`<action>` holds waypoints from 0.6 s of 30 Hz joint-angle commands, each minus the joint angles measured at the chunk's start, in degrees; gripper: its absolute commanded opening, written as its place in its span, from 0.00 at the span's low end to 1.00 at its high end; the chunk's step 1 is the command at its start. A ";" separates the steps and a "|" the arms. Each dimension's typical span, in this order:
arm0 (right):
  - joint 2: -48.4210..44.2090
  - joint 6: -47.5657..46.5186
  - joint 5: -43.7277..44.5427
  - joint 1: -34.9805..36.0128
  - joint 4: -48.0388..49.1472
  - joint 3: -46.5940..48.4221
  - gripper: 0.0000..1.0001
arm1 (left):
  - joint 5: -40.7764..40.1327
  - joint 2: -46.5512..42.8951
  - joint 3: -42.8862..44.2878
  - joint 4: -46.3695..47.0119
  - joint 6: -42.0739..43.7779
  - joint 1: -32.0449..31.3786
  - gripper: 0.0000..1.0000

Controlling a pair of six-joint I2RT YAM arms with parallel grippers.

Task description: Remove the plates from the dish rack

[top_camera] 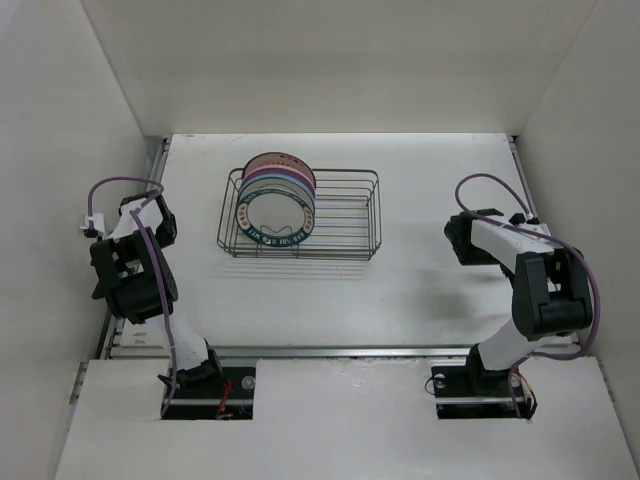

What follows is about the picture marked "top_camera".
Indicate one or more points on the purple plate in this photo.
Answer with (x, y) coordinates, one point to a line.
(279, 171)

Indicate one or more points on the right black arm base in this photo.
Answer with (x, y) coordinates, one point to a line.
(459, 396)

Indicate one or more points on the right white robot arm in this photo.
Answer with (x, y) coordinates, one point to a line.
(550, 295)

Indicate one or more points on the grey wire dish rack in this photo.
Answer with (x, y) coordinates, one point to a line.
(347, 213)

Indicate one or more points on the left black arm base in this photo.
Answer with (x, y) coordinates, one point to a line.
(226, 399)

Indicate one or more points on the blue plate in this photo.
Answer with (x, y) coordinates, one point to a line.
(298, 186)

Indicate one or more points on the pink plate with red text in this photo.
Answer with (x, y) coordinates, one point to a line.
(279, 159)

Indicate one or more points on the green rimmed white plate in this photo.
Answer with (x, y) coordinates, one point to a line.
(275, 218)

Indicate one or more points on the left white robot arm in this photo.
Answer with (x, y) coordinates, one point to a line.
(135, 280)

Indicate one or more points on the front aluminium rail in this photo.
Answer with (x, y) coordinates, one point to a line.
(236, 352)

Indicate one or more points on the right aluminium rail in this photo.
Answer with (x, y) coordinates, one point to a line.
(517, 154)

